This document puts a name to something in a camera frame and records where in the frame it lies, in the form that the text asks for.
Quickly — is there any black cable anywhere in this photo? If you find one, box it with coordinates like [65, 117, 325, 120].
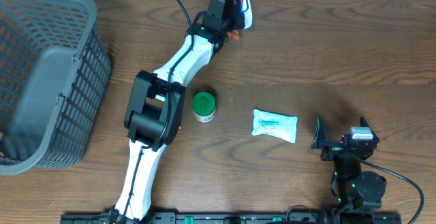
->
[121, 0, 219, 221]
[343, 138, 425, 224]

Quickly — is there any grey plastic mesh basket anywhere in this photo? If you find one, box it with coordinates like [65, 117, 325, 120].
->
[1, 0, 112, 175]

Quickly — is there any green lid jar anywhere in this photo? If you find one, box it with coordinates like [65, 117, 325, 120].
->
[192, 92, 216, 123]

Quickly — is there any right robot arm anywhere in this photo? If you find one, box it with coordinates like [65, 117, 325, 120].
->
[311, 116, 387, 223]

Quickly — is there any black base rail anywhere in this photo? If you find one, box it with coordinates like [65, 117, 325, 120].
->
[60, 210, 402, 224]

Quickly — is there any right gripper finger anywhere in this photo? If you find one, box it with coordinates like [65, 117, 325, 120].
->
[360, 116, 380, 144]
[311, 117, 328, 149]

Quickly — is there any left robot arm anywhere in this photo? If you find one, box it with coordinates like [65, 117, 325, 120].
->
[108, 0, 253, 223]

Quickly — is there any left black cable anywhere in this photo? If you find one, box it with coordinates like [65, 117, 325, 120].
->
[121, 0, 219, 221]

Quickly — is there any white wet wipes pack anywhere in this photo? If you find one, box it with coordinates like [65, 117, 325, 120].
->
[251, 109, 298, 144]

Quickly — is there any right black cable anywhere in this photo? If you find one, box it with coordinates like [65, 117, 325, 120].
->
[343, 138, 425, 224]

